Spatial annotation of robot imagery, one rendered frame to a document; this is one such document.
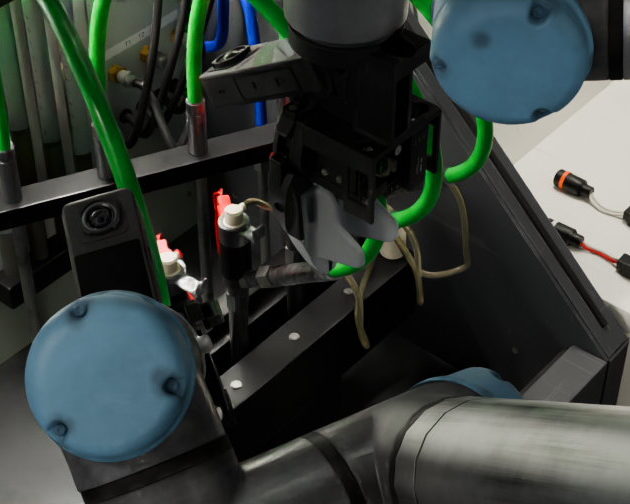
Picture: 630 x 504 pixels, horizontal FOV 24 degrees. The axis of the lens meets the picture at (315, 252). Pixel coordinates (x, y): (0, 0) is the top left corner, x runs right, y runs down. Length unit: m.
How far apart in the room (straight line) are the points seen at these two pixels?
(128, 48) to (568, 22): 0.88
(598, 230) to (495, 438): 0.90
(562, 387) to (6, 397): 0.57
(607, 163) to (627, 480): 1.08
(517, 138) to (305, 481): 0.92
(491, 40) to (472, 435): 0.18
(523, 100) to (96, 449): 0.25
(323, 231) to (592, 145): 0.68
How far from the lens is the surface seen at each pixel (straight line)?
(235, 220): 1.24
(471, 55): 0.68
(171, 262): 1.20
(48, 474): 1.47
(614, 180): 1.56
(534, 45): 0.67
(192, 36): 1.29
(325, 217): 0.96
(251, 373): 1.33
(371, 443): 0.71
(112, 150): 0.93
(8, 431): 1.51
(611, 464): 0.53
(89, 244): 0.87
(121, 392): 0.65
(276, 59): 0.92
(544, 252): 1.38
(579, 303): 1.40
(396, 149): 0.91
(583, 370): 1.39
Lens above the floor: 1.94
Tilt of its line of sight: 41 degrees down
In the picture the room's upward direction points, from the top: straight up
